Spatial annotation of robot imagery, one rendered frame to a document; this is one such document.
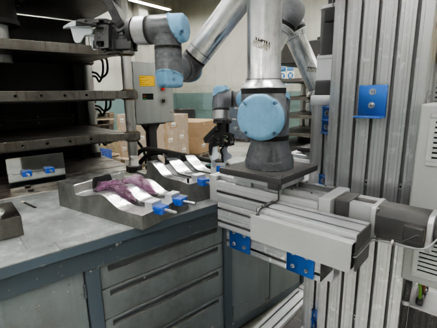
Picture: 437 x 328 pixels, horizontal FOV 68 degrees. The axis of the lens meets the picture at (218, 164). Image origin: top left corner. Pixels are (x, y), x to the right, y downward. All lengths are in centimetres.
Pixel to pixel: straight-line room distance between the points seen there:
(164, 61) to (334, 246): 62
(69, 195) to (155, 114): 98
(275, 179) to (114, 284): 75
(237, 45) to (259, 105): 848
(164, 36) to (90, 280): 85
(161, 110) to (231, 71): 713
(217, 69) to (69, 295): 873
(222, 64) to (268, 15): 869
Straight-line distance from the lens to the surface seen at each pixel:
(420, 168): 95
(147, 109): 221
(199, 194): 142
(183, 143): 566
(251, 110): 80
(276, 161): 96
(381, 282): 113
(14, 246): 123
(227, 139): 145
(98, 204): 133
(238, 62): 919
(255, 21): 84
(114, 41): 101
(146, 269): 138
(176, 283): 149
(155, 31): 93
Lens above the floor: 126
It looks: 12 degrees down
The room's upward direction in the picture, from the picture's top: 1 degrees counter-clockwise
